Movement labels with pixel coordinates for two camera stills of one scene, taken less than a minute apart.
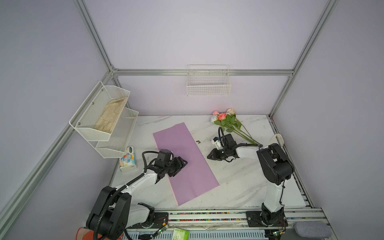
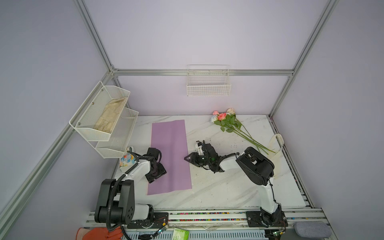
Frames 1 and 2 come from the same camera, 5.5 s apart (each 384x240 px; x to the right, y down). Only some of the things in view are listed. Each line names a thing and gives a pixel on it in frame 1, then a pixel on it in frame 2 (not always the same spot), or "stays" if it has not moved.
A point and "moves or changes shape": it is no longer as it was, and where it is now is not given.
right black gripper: (214, 152) → (194, 156)
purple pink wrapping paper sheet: (196, 178) moves or changes shape
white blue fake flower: (213, 118) stays
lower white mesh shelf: (115, 146) stays
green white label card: (180, 234) stays
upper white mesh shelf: (95, 118) stays
